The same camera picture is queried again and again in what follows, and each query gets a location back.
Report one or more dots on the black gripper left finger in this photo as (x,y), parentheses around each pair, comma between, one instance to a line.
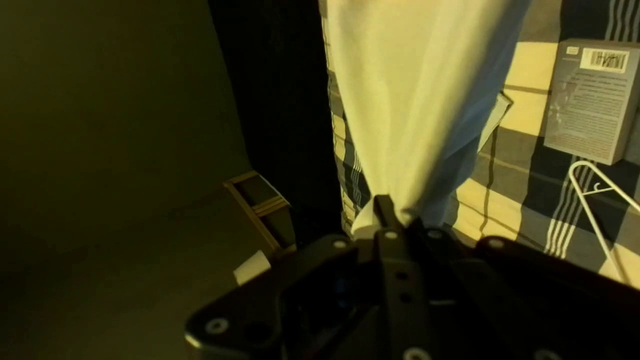
(384,212)

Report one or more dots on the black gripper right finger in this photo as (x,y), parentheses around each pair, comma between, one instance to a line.
(415,231)

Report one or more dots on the white bed sheet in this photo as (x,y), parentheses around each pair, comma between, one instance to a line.
(406,100)

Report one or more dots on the plaid checkered comforter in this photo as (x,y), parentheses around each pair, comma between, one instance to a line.
(527,201)

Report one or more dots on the brown open storage basket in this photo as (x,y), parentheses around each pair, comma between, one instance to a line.
(261,197)

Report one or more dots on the bright window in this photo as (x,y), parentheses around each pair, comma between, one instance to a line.
(253,269)

